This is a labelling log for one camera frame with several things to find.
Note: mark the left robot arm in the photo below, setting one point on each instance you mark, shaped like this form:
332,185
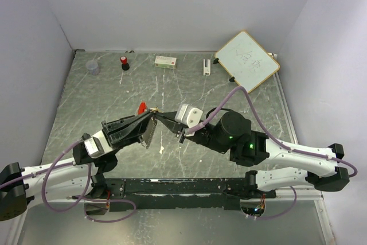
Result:
76,170

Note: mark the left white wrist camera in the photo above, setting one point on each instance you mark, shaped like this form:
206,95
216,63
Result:
97,145

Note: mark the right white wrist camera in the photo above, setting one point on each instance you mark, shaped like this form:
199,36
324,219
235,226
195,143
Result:
188,115

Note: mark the white green cardboard box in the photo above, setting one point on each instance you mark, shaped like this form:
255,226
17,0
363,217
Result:
165,62

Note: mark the aluminium rail frame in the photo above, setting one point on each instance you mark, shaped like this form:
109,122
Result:
303,192

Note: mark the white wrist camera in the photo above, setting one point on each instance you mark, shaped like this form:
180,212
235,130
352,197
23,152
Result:
97,145
188,115

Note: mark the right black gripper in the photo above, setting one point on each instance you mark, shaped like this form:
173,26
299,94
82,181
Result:
168,120

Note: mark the small whiteboard with wooden frame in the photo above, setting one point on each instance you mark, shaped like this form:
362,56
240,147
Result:
246,61

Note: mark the saw keychain with red handle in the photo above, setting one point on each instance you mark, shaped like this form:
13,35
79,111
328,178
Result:
151,124

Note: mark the white rectangular clip device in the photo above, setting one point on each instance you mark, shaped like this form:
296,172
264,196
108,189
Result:
206,67

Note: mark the red black stamp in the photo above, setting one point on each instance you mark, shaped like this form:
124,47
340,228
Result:
124,63

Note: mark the clear plastic cup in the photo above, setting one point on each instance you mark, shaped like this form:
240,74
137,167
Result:
92,67

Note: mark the black base bar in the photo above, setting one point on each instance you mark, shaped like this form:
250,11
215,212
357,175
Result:
225,193

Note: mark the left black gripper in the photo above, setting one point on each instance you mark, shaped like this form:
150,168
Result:
126,130

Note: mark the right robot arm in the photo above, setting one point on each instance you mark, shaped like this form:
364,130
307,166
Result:
299,165

